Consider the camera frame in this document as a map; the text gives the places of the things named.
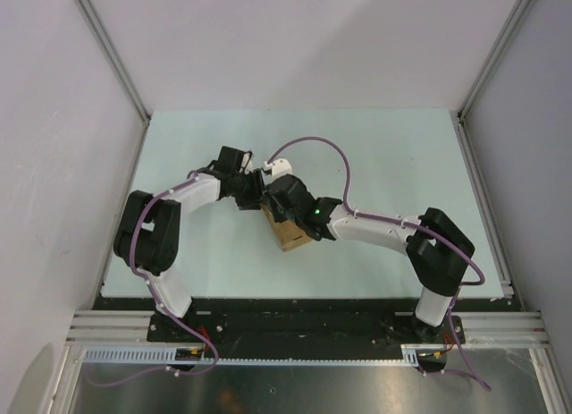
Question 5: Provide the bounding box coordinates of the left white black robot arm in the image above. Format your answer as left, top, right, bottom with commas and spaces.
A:
113, 146, 264, 342

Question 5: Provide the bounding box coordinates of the brown cardboard express box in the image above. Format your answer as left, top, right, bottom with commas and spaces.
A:
262, 205, 312, 252

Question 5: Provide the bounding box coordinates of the aluminium frame post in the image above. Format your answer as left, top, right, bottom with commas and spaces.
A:
73, 0, 151, 125
457, 0, 544, 120

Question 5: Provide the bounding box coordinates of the grey slotted cable duct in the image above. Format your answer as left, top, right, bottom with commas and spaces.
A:
83, 346, 419, 368

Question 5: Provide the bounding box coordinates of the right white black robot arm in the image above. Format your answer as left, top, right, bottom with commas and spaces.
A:
265, 174, 475, 343

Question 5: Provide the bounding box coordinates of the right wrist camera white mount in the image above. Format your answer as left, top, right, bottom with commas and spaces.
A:
262, 158, 292, 180

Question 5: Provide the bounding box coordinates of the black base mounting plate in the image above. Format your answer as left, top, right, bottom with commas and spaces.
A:
94, 296, 466, 359

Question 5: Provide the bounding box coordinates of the aluminium frame post left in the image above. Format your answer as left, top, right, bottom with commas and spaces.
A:
73, 0, 151, 125

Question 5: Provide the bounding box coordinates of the aluminium frame post right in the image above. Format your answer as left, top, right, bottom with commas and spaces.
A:
457, 0, 544, 120

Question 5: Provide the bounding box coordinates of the aluminium front rail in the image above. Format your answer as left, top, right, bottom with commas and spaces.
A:
66, 310, 551, 349

